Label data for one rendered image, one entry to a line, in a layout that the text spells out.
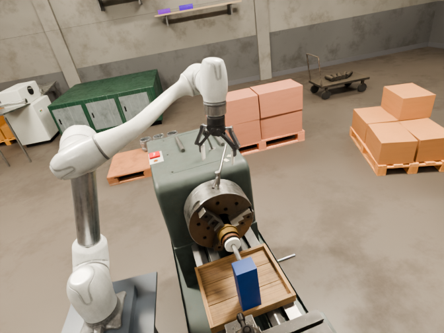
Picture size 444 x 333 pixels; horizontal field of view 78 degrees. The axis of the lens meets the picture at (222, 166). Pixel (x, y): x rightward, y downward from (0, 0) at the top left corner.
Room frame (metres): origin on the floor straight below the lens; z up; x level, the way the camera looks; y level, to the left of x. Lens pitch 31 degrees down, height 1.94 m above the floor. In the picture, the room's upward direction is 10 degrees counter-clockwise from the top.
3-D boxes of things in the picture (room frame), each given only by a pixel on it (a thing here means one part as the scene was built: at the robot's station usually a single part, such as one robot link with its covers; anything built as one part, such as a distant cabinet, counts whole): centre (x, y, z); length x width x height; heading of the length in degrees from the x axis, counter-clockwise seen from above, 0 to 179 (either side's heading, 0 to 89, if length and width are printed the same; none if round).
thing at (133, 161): (3.72, 1.07, 0.16); 1.15 x 0.80 x 0.32; 100
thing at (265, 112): (3.96, -0.57, 0.42); 1.38 x 0.98 x 0.83; 93
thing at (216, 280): (0.77, 0.00, 0.89); 0.36 x 0.30 x 0.04; 102
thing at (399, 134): (2.94, -2.17, 0.34); 1.21 x 0.92 x 0.68; 0
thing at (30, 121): (5.74, 3.64, 0.57); 2.41 x 0.60 x 1.13; 4
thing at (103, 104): (6.15, 2.06, 0.39); 1.98 x 1.81 x 0.78; 94
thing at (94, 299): (0.81, 0.66, 0.97); 0.18 x 0.16 x 0.22; 18
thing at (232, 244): (0.76, 0.00, 1.08); 0.13 x 0.07 x 0.07; 12
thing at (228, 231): (0.87, 0.02, 1.08); 0.09 x 0.09 x 0.09; 12
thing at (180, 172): (1.40, 0.16, 1.06); 0.59 x 0.48 x 0.39; 12
